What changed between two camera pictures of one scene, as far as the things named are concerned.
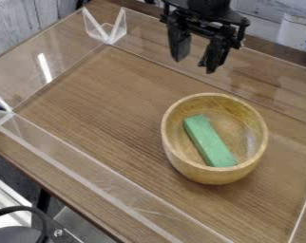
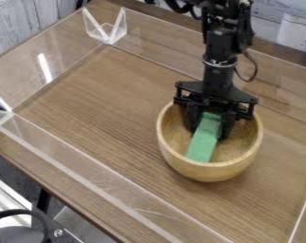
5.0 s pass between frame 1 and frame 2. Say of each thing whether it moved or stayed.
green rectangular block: moved
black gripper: moved
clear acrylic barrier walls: stayed
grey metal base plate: stayed
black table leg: stayed
